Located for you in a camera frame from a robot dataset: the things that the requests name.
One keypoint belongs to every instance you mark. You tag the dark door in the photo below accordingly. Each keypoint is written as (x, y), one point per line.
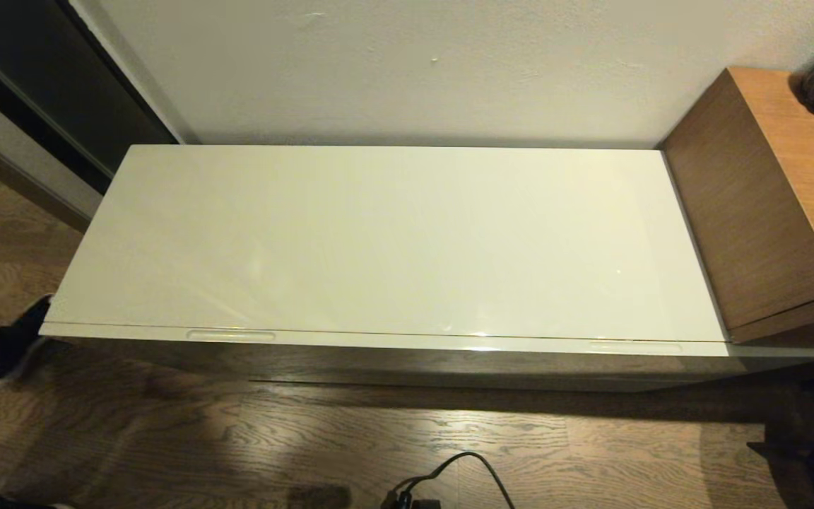
(46, 78)

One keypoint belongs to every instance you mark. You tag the beige drawer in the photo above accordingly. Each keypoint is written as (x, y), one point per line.
(449, 357)

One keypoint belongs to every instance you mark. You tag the brown wooden side cabinet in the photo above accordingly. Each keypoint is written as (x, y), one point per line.
(767, 198)

